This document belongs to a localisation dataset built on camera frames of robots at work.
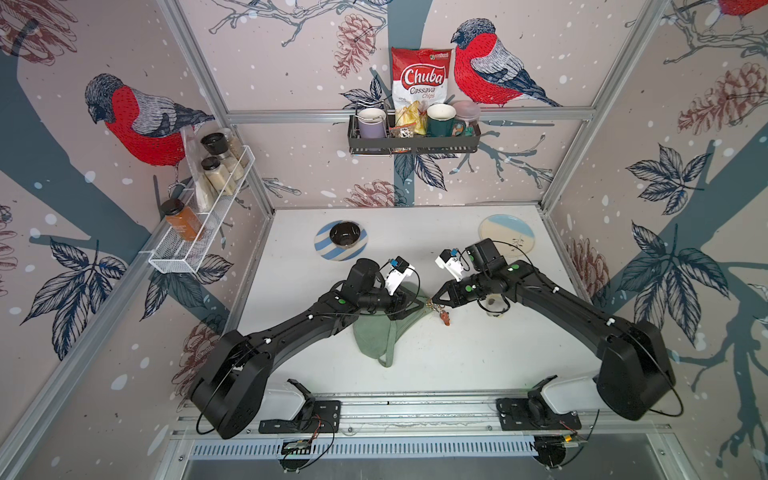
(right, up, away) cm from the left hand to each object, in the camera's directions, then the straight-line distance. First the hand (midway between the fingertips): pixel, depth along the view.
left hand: (422, 296), depth 77 cm
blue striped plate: (-31, +10, +30) cm, 44 cm away
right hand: (+4, -1, +3) cm, 5 cm away
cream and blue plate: (+38, +18, +38) cm, 56 cm away
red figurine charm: (+7, -8, +7) cm, 13 cm away
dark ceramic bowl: (-25, +16, +30) cm, 43 cm away
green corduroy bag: (-13, -12, +7) cm, 19 cm away
